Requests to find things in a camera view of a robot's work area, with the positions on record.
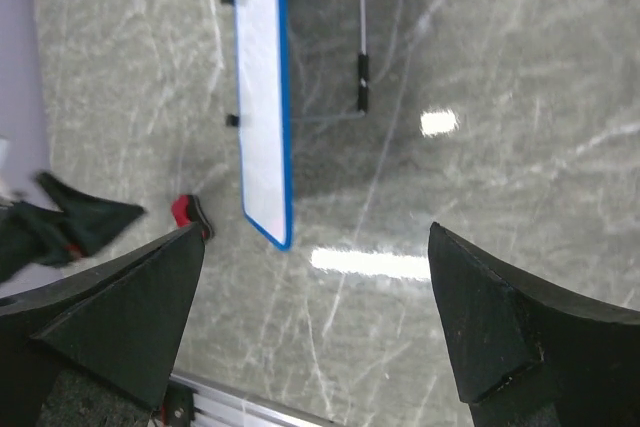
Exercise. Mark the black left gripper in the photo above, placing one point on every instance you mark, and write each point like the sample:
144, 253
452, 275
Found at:
80, 227

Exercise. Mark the blue framed small whiteboard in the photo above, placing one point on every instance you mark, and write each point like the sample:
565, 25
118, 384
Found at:
267, 178

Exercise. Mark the aluminium mounting rail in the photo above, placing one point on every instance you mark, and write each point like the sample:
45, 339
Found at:
218, 405

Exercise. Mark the red whiteboard eraser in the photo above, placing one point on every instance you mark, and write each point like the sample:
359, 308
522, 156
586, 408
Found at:
187, 209

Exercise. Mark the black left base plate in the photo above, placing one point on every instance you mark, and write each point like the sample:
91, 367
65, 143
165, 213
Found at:
177, 409

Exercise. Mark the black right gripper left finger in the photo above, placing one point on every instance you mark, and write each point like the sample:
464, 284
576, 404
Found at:
117, 326

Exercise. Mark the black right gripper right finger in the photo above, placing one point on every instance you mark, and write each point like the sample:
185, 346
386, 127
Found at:
527, 352

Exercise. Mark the wire whiteboard stand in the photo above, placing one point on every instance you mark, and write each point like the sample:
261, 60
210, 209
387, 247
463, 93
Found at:
345, 47

